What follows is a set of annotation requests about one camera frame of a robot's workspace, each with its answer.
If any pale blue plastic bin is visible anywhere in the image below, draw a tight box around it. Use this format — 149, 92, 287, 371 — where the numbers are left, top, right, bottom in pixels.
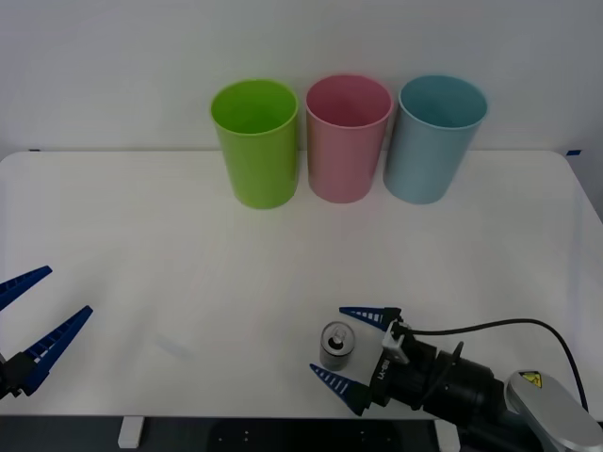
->
383, 73, 489, 206

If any yellow-green plastic bin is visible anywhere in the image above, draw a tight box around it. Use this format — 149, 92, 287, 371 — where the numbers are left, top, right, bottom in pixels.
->
209, 78, 301, 209

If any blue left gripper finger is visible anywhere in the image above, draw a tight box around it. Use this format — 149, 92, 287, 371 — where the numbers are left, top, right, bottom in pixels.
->
13, 305, 94, 396
0, 266, 53, 311

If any white table leg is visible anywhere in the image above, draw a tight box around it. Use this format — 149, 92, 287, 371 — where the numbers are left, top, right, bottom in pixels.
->
117, 416, 145, 447

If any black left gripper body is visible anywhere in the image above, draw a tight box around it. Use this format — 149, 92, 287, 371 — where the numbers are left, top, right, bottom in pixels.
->
0, 355, 24, 401

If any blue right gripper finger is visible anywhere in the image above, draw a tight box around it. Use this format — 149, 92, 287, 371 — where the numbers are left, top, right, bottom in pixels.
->
309, 363, 376, 416
338, 306, 402, 333

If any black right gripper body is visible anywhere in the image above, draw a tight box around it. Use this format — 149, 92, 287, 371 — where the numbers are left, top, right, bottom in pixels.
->
367, 324, 437, 410

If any pink plastic bin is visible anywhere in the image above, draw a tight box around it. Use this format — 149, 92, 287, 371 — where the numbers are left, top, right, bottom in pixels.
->
304, 73, 395, 204

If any silver drink can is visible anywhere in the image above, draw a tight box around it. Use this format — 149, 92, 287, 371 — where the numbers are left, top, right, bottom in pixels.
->
319, 321, 355, 371

